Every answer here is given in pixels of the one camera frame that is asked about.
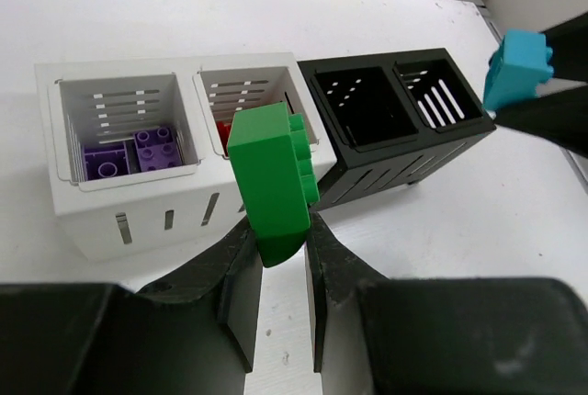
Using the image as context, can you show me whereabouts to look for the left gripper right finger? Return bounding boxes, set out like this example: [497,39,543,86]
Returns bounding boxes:
[305,214,587,394]

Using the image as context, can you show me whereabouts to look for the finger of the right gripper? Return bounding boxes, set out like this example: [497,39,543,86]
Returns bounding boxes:
[495,14,587,157]

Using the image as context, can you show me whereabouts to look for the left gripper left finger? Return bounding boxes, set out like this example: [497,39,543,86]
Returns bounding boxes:
[1,220,262,394]

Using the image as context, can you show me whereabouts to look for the cyan lego brick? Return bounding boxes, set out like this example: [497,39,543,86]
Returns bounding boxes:
[482,29,554,112]

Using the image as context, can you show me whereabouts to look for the purple lego brick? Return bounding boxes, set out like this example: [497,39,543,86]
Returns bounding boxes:
[133,126,184,173]

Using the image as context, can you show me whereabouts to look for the purple lego with orange print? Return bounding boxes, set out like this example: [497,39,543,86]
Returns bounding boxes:
[82,141,130,181]

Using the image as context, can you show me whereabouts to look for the green and blue lego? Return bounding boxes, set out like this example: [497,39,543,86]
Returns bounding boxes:
[227,103,320,268]

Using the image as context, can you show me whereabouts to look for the red rounded lego brick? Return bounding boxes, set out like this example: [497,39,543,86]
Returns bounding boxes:
[215,121,232,156]

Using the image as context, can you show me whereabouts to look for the black double container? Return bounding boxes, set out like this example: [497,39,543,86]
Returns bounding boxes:
[299,49,496,211]

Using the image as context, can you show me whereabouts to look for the white double container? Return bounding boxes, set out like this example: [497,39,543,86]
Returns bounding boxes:
[35,52,336,261]

